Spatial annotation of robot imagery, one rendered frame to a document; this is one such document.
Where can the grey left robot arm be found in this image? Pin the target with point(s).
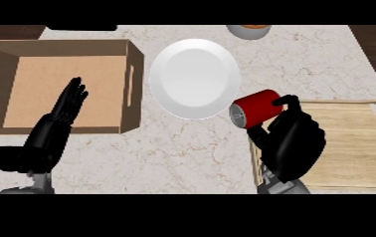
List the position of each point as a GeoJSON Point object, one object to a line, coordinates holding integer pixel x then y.
{"type": "Point", "coordinates": [34, 183]}

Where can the grey bowl with orange contents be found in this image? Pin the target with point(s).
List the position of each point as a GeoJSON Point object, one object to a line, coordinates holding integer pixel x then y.
{"type": "Point", "coordinates": [247, 31]}

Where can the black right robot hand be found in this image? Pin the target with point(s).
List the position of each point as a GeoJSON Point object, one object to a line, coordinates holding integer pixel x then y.
{"type": "Point", "coordinates": [293, 141]}

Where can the dark brown wooden block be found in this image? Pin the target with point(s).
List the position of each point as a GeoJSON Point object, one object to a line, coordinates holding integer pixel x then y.
{"type": "Point", "coordinates": [20, 32]}

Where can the brown wooden box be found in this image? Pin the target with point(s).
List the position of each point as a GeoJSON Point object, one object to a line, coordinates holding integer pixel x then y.
{"type": "Point", "coordinates": [68, 86]}

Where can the dark brown wooden panel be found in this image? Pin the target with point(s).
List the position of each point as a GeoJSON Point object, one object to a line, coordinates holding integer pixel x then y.
{"type": "Point", "coordinates": [364, 45]}

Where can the red can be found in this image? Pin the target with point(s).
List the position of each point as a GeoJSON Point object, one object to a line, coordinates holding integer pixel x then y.
{"type": "Point", "coordinates": [253, 109]}

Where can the pale wooden tray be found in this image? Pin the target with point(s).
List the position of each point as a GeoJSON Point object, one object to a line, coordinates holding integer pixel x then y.
{"type": "Point", "coordinates": [337, 144]}

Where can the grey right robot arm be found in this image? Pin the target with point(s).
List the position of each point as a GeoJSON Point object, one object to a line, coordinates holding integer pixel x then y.
{"type": "Point", "coordinates": [283, 184]}

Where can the black appliance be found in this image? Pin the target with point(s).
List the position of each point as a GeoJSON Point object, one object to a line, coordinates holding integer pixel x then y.
{"type": "Point", "coordinates": [81, 27]}

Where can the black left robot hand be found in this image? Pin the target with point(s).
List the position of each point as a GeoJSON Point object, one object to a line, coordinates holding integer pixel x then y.
{"type": "Point", "coordinates": [48, 138]}

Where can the white plate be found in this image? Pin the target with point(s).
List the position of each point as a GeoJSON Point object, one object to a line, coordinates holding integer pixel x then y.
{"type": "Point", "coordinates": [194, 78]}

